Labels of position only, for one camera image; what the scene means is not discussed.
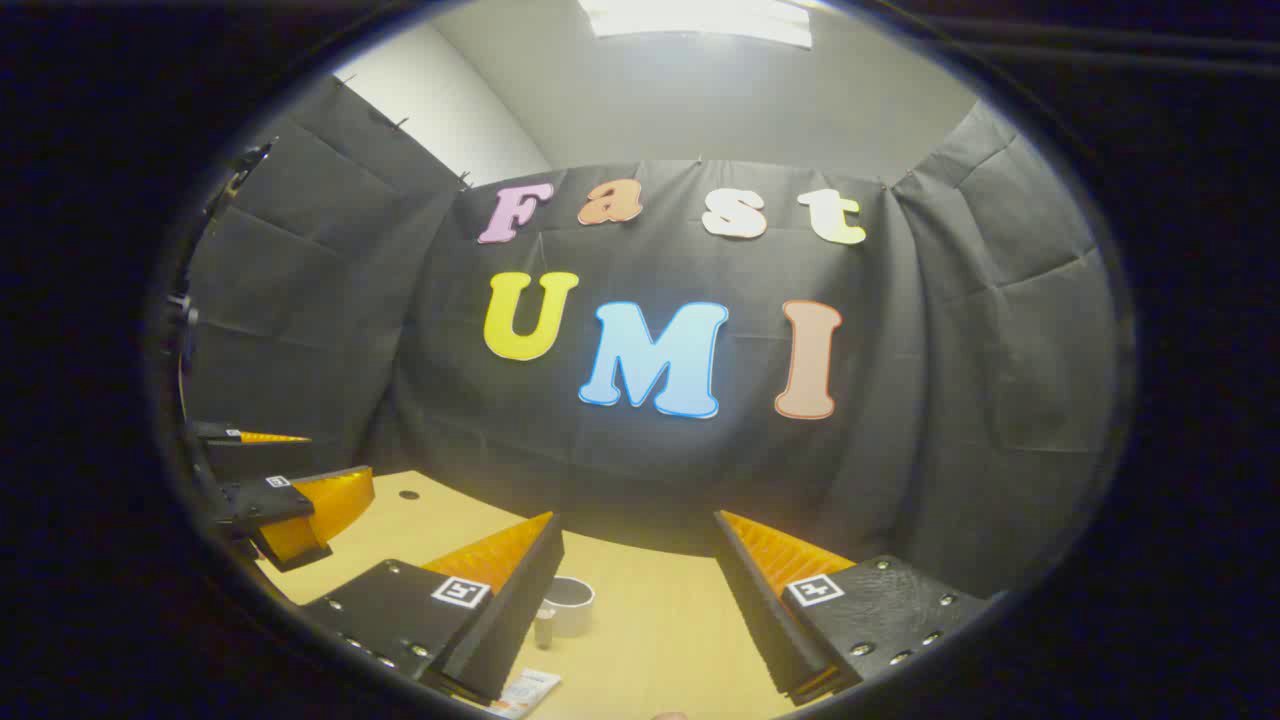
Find white cup with wooden handle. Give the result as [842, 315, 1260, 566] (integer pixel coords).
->
[534, 576, 597, 651]

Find white toothpaste tube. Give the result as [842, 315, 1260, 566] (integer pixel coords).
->
[490, 668, 563, 719]

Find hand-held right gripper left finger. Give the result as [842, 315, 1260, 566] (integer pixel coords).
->
[298, 512, 566, 703]

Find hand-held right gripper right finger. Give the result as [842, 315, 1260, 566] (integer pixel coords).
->
[713, 510, 991, 706]

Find ceiling light panel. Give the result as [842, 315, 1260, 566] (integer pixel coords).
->
[578, 0, 813, 49]

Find wooden desktop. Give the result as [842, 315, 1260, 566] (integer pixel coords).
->
[255, 470, 861, 720]

